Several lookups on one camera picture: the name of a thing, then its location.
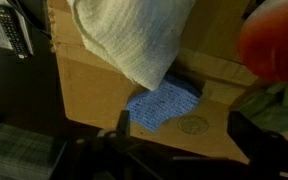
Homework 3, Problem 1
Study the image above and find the plaid green sofa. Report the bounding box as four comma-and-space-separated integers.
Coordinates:
0, 124, 66, 180

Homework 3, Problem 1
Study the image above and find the red apple toy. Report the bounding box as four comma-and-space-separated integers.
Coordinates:
237, 0, 288, 81

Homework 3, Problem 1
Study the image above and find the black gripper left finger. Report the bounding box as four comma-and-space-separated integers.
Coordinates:
75, 110, 171, 180

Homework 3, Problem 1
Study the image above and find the large cardboard box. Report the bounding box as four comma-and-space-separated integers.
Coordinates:
47, 0, 262, 161

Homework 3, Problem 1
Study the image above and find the blue cloth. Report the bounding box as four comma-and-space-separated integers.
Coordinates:
125, 75, 202, 132

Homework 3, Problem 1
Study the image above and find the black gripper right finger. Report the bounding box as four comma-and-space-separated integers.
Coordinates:
227, 111, 288, 180

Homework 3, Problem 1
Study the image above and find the white towel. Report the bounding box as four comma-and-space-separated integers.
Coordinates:
67, 0, 195, 91

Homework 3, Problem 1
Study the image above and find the black remote control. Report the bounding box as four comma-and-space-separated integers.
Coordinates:
0, 5, 29, 59

